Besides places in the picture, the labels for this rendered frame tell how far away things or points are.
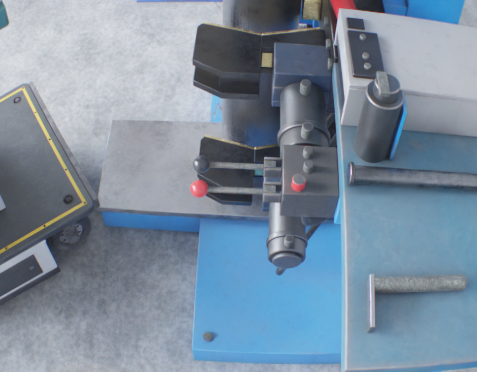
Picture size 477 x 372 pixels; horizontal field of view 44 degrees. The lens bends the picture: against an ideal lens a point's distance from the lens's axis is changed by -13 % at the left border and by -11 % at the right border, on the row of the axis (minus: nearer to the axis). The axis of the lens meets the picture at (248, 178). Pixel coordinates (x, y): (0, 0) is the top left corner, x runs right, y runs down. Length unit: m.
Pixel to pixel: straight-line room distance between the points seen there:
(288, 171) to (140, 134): 1.24
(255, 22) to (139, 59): 1.34
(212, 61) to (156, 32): 1.58
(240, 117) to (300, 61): 0.54
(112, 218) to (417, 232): 1.41
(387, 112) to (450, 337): 0.44
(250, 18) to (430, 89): 0.60
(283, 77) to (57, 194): 0.99
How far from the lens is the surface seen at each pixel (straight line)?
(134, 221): 2.39
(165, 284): 2.32
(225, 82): 1.57
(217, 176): 1.90
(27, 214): 2.17
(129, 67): 2.95
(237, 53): 1.55
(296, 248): 1.79
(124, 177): 2.38
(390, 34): 1.39
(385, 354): 1.12
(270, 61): 1.61
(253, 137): 2.06
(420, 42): 1.39
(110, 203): 2.33
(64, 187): 2.19
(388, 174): 1.25
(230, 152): 1.95
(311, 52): 1.53
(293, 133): 1.40
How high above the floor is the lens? 2.10
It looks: 56 degrees down
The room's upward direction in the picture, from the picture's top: 3 degrees clockwise
